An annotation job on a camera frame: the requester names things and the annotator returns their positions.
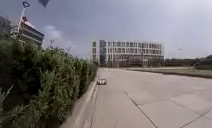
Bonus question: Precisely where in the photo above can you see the pale concrete kerb strip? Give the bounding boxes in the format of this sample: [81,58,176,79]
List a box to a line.
[59,75,99,128]

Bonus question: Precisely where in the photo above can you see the distant row of trees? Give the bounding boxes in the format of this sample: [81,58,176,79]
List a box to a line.
[163,54,212,70]

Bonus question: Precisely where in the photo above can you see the tall green hedge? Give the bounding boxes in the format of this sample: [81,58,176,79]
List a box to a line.
[0,33,99,128]

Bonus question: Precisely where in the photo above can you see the white multi-storey building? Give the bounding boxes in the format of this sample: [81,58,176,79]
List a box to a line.
[91,39,165,69]

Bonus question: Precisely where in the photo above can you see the white car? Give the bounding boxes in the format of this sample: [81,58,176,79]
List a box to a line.
[96,78,108,86]

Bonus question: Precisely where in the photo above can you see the building with banded balconies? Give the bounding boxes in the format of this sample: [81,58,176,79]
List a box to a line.
[9,15,46,48]

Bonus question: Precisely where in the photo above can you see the grey concrete slab pavement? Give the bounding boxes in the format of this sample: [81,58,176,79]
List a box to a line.
[81,67,212,128]

